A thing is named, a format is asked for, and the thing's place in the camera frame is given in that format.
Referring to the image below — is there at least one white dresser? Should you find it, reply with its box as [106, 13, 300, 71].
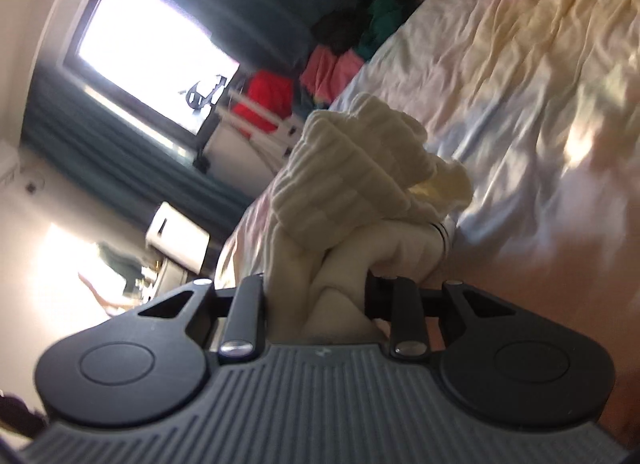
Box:
[135, 257, 201, 305]

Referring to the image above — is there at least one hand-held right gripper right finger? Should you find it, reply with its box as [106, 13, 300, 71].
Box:
[364, 271, 519, 358]

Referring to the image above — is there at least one white box appliance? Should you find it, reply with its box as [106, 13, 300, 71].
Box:
[145, 201, 211, 275]

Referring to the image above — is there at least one window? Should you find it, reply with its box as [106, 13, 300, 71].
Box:
[62, 0, 241, 145]

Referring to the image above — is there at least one blue cloth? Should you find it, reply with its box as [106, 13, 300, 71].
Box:
[295, 89, 333, 115]

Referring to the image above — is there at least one black cloth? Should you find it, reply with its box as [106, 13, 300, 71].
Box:
[312, 7, 373, 52]

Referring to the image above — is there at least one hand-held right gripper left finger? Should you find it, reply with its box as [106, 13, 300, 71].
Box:
[137, 273, 269, 362]

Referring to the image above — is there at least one pink cloth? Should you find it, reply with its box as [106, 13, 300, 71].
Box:
[300, 44, 363, 100]

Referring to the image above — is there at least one cream zip sweatshirt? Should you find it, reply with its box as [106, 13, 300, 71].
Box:
[245, 92, 473, 345]

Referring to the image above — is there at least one bed with pastel sheet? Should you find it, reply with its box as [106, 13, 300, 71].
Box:
[215, 0, 640, 445]

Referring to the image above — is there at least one red cloth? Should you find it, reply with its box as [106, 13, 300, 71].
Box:
[232, 69, 295, 120]

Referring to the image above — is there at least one green cloth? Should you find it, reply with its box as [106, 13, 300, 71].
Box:
[357, 0, 416, 60]

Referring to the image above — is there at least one white drying rack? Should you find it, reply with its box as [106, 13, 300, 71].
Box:
[177, 73, 301, 155]

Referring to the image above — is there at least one white wavy frame mirror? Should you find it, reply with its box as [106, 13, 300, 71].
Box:
[77, 239, 151, 317]

